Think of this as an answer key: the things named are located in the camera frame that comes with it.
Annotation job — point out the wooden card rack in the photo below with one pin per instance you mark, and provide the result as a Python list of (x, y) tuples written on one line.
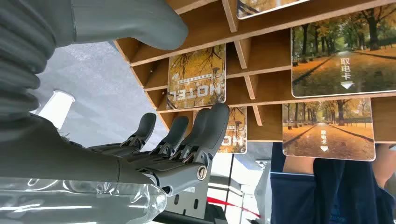
[(266, 52)]

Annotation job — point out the grey slotted metal bracket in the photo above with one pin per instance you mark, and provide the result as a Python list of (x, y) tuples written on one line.
[(190, 201)]

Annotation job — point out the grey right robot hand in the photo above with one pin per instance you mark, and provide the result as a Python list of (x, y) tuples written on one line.
[(77, 157)]

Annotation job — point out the yellow tree hotel card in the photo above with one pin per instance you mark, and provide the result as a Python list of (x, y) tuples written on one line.
[(196, 77), (236, 133)]

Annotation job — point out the person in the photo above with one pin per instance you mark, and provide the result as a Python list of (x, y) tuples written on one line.
[(328, 194)]

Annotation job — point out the red strip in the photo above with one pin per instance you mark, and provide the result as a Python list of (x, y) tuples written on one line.
[(235, 207)]

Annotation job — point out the small autumn avenue card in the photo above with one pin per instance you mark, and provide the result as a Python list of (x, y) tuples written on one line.
[(329, 133)]

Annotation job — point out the clear plastic bottle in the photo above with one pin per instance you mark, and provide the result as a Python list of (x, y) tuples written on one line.
[(77, 204)]

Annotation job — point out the white-edged autumn card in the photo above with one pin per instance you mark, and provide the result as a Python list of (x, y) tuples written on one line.
[(260, 6)]

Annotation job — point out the ribbed grey right arm sleeve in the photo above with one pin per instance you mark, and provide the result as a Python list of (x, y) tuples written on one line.
[(21, 52)]

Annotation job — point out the thin black pole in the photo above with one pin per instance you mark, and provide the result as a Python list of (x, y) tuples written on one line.
[(229, 182)]

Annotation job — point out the large autumn avenue card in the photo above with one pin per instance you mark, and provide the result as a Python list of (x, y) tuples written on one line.
[(343, 55)]

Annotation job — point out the white cylindrical object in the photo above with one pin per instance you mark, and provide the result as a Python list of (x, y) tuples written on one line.
[(57, 108)]

